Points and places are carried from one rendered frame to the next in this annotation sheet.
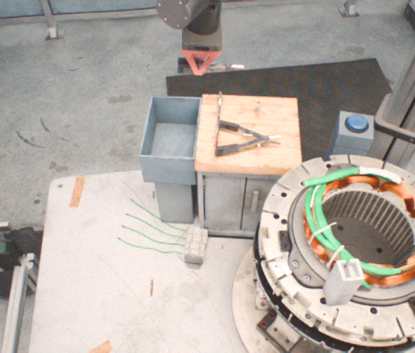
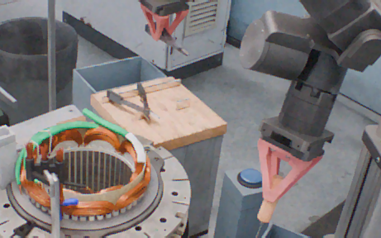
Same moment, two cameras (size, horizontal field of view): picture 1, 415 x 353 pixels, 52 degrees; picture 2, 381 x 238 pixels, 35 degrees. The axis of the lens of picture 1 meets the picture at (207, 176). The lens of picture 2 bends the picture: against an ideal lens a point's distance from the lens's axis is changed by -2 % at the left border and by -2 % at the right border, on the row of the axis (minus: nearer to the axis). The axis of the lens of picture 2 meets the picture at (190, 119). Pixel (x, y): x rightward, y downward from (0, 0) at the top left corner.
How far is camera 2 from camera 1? 0.88 m
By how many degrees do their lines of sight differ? 40
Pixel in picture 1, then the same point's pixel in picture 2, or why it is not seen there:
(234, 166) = (107, 113)
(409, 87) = (350, 201)
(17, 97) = not seen: hidden behind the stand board
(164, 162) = (83, 87)
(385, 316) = (5, 213)
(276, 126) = (178, 121)
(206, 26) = not seen: outside the picture
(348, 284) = not seen: outside the picture
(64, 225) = (36, 128)
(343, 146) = (226, 192)
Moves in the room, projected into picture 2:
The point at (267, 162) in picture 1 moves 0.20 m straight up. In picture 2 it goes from (129, 127) to (135, 26)
